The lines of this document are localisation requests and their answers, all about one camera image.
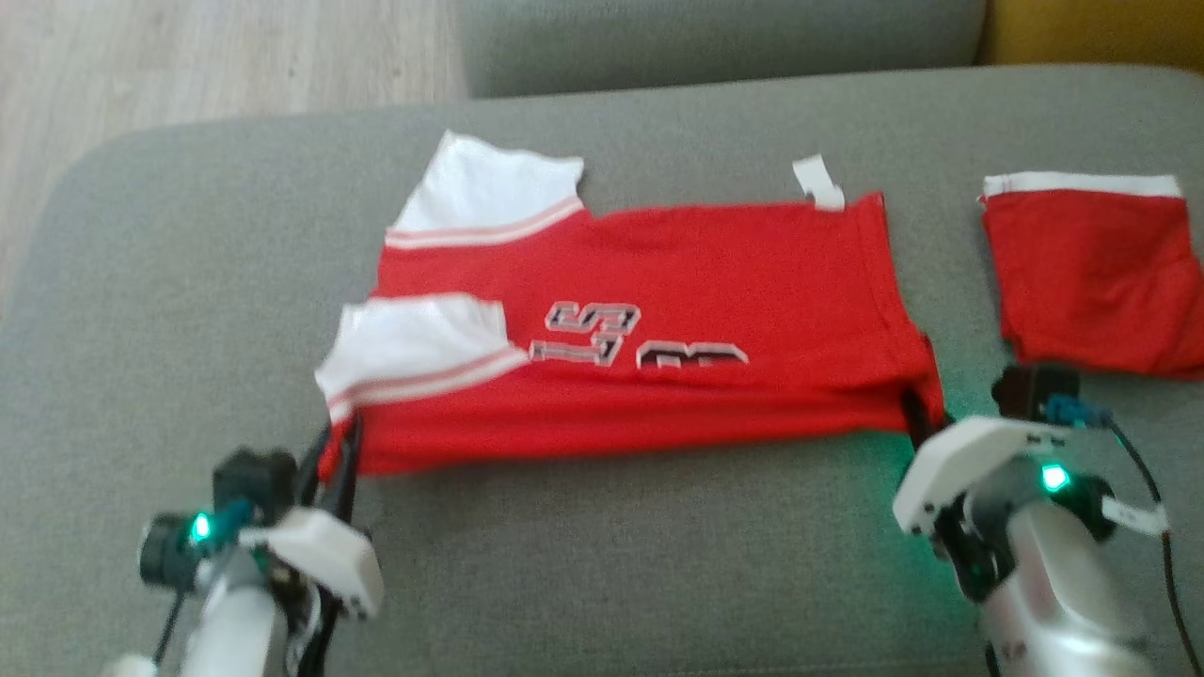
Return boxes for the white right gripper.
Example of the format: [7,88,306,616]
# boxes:
[890,386,1085,605]

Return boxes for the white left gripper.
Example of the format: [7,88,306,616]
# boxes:
[238,414,387,620]

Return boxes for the red shorts with white waistband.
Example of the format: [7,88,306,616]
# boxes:
[978,172,1204,380]

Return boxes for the red jersey with white sleeves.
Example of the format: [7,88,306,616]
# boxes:
[315,130,946,479]

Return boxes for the grey sofa seat cushion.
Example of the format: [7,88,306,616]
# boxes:
[0,64,1204,677]

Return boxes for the grey sofa backrest cushion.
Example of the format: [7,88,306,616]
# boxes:
[456,0,989,100]

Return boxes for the yellow sofa backrest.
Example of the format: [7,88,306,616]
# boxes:
[978,0,1204,74]

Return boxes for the black cable with blue plug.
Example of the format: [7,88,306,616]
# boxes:
[1047,395,1204,673]

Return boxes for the white cable label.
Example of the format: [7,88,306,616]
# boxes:
[1101,496,1169,537]

